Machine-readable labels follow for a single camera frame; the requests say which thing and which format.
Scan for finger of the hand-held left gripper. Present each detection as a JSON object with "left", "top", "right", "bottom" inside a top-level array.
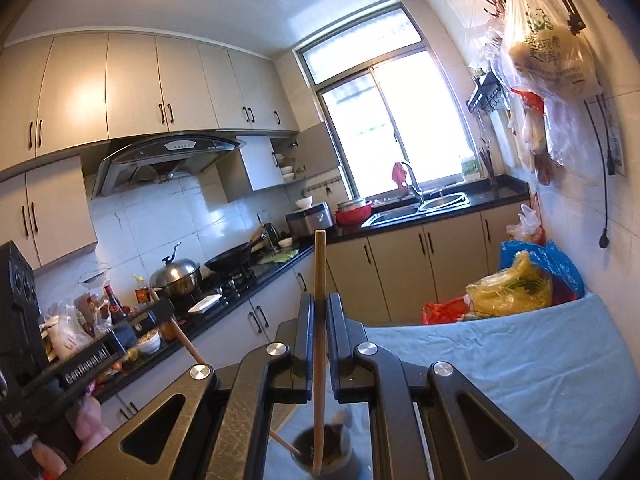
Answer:
[{"left": 113, "top": 301, "right": 177, "bottom": 357}]

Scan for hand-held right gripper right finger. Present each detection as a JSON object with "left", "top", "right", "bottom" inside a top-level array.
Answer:
[{"left": 326, "top": 292, "right": 576, "bottom": 480}]

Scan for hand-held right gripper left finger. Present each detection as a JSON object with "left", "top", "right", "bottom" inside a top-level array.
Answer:
[{"left": 60, "top": 292, "right": 317, "bottom": 480}]

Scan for wooden chopstick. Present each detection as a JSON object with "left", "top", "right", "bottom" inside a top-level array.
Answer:
[
  {"left": 311, "top": 230, "right": 328, "bottom": 477},
  {"left": 149, "top": 290, "right": 303, "bottom": 458}
]

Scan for grey chopstick holder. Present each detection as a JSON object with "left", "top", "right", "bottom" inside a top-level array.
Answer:
[{"left": 291, "top": 422, "right": 363, "bottom": 480}]

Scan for person's left hand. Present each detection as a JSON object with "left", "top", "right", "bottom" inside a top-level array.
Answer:
[{"left": 30, "top": 392, "right": 113, "bottom": 480}]

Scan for small white food bowl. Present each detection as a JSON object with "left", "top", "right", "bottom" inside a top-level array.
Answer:
[{"left": 136, "top": 330, "right": 162, "bottom": 355}]

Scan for oil bottle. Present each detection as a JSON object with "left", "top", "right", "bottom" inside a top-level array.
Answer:
[{"left": 132, "top": 275, "right": 153, "bottom": 306}]

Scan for dark sauce bottle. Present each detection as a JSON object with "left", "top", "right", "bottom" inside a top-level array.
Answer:
[{"left": 103, "top": 285, "right": 128, "bottom": 326}]

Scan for clear bag of groceries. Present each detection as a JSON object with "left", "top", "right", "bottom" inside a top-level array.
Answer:
[{"left": 40, "top": 300, "right": 101, "bottom": 361}]

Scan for steel pot with lid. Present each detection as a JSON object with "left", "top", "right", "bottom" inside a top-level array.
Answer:
[{"left": 150, "top": 242, "right": 202, "bottom": 300}]

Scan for white rectangular plate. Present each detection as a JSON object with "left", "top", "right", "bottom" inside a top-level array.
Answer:
[{"left": 189, "top": 295, "right": 223, "bottom": 316}]

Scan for green vegetables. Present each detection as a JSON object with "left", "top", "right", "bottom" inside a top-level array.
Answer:
[{"left": 260, "top": 250, "right": 301, "bottom": 265}]

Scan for black gas stove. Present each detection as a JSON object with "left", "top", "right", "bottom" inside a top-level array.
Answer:
[{"left": 190, "top": 260, "right": 266, "bottom": 311}]

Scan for beige base cabinets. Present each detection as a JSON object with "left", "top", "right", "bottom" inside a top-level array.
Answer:
[{"left": 100, "top": 205, "right": 531, "bottom": 431}]

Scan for black wok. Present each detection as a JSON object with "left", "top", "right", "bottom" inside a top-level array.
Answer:
[{"left": 204, "top": 225, "right": 266, "bottom": 273}]

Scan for red plastic bag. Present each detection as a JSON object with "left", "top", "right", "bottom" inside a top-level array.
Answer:
[{"left": 421, "top": 296, "right": 473, "bottom": 326}]

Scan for silver black rice cooker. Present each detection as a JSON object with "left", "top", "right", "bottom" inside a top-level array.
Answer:
[{"left": 286, "top": 203, "right": 335, "bottom": 239}]

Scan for red basin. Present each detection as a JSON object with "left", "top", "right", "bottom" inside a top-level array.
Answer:
[{"left": 334, "top": 200, "right": 375, "bottom": 227}]

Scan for light blue tablecloth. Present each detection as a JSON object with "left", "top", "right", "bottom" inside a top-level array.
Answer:
[{"left": 262, "top": 292, "right": 623, "bottom": 480}]

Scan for steel double sink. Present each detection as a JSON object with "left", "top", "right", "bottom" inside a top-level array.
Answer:
[{"left": 361, "top": 191, "right": 472, "bottom": 228}]

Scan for black glass range hood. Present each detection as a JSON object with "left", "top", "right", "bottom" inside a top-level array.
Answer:
[{"left": 91, "top": 130, "right": 248, "bottom": 198}]

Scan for steel faucet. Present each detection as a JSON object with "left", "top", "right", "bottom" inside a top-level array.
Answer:
[{"left": 400, "top": 161, "right": 426, "bottom": 204}]

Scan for yellow plastic bag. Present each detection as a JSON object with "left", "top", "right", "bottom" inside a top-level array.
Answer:
[{"left": 465, "top": 250, "right": 553, "bottom": 318}]

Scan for white orange plastic bag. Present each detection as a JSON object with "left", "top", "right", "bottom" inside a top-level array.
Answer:
[{"left": 506, "top": 204, "right": 546, "bottom": 246}]

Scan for dark chopstick bundle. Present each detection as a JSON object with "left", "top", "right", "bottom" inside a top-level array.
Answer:
[{"left": 477, "top": 147, "right": 498, "bottom": 191}]

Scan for kitchen window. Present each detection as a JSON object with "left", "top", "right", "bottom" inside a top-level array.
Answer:
[{"left": 294, "top": 0, "right": 478, "bottom": 198}]

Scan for blue plastic bag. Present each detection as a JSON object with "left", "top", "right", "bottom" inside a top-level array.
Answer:
[{"left": 500, "top": 240, "right": 586, "bottom": 306}]

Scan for hanging printed plastic bag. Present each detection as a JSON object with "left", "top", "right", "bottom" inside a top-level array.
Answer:
[{"left": 501, "top": 0, "right": 603, "bottom": 98}]

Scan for open wall cabinet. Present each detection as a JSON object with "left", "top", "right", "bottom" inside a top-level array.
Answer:
[{"left": 222, "top": 122, "right": 341, "bottom": 204}]

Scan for row of white wall cabinets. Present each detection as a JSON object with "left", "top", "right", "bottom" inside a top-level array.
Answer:
[{"left": 0, "top": 31, "right": 301, "bottom": 268}]

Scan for black wall rack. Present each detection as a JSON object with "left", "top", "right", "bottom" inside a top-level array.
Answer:
[{"left": 466, "top": 71, "right": 511, "bottom": 113}]

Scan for black power cable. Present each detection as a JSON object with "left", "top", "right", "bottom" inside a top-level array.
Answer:
[{"left": 582, "top": 95, "right": 617, "bottom": 250}]

